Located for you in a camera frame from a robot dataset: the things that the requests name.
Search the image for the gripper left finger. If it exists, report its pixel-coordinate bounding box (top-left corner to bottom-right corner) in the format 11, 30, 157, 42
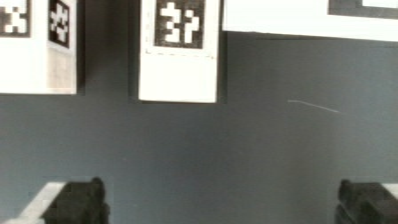
24, 177, 111, 224

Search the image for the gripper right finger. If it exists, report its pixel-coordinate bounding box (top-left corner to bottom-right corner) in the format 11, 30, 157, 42
335, 179, 398, 224

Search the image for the white table leg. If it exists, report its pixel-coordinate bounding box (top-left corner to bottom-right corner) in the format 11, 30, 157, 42
0, 0, 79, 95
139, 0, 221, 103

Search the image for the white sheet with tags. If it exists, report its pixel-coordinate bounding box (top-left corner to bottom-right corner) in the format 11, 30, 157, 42
225, 0, 398, 42

